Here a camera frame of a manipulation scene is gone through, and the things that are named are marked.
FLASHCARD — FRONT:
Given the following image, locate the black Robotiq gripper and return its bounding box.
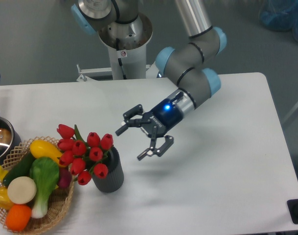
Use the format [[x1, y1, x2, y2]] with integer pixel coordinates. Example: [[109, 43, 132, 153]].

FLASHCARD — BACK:
[[115, 98, 183, 161]]

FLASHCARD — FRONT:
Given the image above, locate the dark grey ribbed vase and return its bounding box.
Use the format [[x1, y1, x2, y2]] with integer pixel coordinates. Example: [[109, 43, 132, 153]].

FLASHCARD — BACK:
[[92, 147, 124, 193]]

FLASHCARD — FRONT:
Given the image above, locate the red tulip bouquet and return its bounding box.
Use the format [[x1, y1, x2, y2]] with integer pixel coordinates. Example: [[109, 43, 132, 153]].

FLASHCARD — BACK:
[[57, 124, 114, 185]]

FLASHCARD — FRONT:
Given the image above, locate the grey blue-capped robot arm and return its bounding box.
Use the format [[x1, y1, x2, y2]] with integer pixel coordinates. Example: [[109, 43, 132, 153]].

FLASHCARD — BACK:
[[71, 0, 227, 160]]

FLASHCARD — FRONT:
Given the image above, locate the purple red radish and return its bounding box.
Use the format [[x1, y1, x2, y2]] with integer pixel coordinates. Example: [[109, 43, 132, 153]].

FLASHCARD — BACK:
[[57, 168, 72, 188]]

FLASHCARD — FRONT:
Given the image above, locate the yellow squash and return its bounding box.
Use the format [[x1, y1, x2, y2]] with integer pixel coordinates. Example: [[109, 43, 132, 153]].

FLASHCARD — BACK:
[[29, 140, 67, 168]]

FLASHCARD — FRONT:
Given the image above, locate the green bok choy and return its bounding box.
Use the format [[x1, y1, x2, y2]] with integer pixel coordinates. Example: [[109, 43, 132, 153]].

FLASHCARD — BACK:
[[29, 157, 59, 219]]

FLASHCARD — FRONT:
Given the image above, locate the woven wicker basket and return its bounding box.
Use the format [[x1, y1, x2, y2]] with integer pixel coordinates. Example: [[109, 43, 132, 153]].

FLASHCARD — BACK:
[[0, 137, 74, 235]]

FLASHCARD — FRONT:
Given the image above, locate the dark green cucumber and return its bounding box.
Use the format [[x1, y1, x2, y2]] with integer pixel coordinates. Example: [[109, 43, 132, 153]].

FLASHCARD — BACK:
[[2, 152, 36, 187]]

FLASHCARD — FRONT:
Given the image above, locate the beige round slice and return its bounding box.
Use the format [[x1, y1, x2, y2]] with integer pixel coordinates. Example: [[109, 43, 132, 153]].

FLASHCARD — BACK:
[[7, 176, 37, 204]]

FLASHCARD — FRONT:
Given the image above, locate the yellow banana tip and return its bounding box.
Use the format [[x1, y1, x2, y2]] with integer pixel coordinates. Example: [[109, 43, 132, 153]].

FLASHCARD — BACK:
[[0, 165, 8, 182]]

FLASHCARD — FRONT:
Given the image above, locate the orange fruit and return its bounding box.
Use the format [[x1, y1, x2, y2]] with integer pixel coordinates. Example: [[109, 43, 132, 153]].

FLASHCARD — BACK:
[[5, 204, 32, 232]]

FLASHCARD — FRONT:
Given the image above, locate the yellow bell pepper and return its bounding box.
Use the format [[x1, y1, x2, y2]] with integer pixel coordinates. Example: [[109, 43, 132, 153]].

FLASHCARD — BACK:
[[0, 186, 14, 211]]

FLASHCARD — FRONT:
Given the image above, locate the blue plastic bag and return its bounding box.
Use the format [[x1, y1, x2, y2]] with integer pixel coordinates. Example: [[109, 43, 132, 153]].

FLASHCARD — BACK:
[[258, 0, 298, 42]]

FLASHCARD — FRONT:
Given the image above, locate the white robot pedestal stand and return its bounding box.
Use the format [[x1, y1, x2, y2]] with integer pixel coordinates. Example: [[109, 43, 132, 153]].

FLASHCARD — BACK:
[[77, 13, 160, 81]]

